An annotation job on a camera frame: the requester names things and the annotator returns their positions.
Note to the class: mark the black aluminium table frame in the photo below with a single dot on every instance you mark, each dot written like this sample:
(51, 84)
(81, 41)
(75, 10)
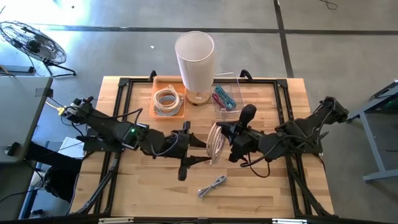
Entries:
(202, 81)

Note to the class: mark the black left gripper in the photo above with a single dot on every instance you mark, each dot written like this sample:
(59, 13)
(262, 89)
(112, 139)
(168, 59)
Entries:
(178, 144)

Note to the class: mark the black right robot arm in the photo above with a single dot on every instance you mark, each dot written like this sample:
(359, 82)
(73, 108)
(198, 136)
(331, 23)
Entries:
(304, 127)

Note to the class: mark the black computer mouse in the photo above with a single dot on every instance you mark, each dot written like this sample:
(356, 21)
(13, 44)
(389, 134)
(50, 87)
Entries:
(12, 148)

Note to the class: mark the clear plastic bin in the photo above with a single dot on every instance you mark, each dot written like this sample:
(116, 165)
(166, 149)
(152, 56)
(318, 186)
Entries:
(237, 93)

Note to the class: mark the white shade table lamp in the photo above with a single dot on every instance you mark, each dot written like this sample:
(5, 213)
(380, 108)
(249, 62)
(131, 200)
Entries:
(195, 62)

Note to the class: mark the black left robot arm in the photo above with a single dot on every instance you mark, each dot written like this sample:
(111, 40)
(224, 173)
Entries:
(105, 127)

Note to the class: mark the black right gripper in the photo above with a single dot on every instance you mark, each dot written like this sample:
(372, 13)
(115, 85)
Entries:
(245, 144)

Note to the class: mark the black floor fan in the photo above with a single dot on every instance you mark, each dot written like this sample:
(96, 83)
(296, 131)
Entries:
(34, 43)

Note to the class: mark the orange plastic bin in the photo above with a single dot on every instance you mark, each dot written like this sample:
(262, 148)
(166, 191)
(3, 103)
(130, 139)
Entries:
(152, 112)

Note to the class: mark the yellow connector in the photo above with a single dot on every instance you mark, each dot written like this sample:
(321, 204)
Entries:
(61, 111)

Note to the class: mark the grey metal leg desk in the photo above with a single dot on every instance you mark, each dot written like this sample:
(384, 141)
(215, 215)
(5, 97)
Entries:
(370, 124)

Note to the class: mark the white papers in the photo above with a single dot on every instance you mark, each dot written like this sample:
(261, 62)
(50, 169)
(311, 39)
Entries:
(71, 146)

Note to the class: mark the person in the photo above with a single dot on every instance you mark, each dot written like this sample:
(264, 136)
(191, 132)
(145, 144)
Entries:
(59, 174)

